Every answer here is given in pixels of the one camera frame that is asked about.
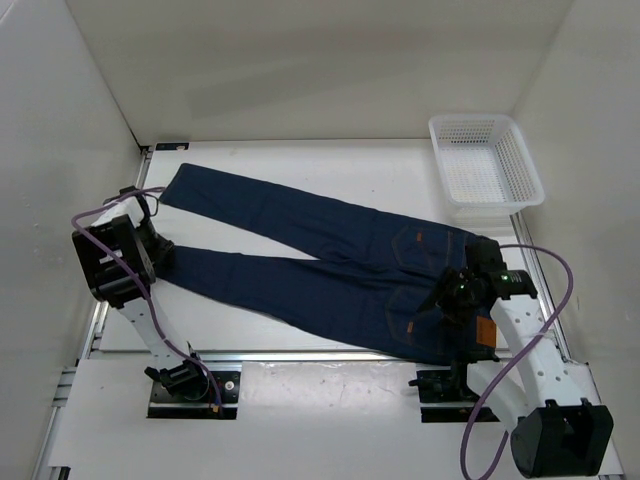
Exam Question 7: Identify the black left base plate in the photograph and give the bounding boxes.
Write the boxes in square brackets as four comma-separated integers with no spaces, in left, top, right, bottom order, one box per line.
[144,361,241,420]

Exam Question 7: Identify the white perforated plastic basket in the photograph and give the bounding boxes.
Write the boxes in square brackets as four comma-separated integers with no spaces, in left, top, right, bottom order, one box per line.
[428,114,545,223]

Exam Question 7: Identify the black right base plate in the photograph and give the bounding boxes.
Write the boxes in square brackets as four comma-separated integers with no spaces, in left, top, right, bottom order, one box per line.
[408,369,479,424]

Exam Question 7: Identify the dark blue denim trousers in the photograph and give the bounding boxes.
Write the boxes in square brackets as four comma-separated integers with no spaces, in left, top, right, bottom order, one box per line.
[160,164,494,365]

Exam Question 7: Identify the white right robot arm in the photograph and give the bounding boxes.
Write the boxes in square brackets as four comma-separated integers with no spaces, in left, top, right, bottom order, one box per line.
[411,238,614,479]

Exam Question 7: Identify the aluminium front rail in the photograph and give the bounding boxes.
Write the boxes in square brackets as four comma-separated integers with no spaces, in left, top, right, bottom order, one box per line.
[74,349,571,366]

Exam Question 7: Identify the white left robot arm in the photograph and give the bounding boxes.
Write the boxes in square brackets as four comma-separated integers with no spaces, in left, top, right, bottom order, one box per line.
[71,186,215,401]

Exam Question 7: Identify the aluminium rail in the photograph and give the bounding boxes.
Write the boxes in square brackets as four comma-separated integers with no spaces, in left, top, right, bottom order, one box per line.
[510,212,570,361]
[75,146,154,365]
[74,349,571,366]

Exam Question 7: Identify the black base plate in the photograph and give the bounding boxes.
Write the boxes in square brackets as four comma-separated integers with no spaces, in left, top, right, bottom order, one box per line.
[408,369,479,424]
[144,361,241,420]

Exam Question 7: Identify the dark label sticker on table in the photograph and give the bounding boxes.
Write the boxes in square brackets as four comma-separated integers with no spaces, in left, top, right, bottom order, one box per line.
[154,142,190,151]

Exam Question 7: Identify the aluminium right side rail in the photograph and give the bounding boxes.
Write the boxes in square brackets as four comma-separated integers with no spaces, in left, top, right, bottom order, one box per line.
[510,212,570,361]

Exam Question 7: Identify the aluminium left side rail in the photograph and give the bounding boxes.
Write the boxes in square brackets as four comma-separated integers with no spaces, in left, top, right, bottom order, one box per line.
[75,146,154,365]

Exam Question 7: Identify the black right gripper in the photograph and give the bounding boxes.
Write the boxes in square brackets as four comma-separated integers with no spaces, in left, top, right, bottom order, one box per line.
[416,265,483,332]

